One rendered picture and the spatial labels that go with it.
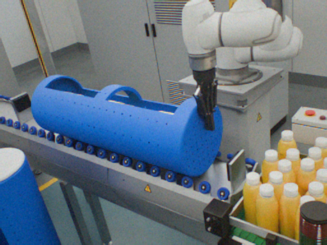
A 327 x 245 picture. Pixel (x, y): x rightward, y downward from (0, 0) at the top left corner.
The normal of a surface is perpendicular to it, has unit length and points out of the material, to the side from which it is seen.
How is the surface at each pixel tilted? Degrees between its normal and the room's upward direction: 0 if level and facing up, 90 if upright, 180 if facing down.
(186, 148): 90
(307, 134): 90
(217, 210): 0
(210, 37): 93
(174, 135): 56
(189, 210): 70
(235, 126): 90
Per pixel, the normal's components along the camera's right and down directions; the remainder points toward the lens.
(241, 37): -0.31, 0.63
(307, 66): -0.67, 0.45
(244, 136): 0.04, 0.48
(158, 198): -0.62, 0.15
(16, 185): 0.84, 0.14
